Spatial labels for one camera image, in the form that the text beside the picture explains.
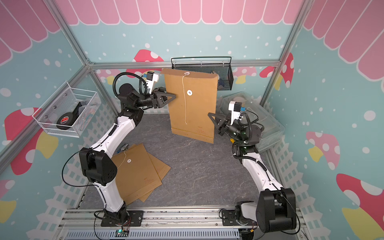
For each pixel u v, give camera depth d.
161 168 0.91
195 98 0.59
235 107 0.56
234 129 0.62
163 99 0.66
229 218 0.74
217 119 0.65
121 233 0.73
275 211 0.40
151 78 0.60
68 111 0.71
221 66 0.89
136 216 0.75
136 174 0.91
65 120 0.70
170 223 0.74
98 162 0.48
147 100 0.64
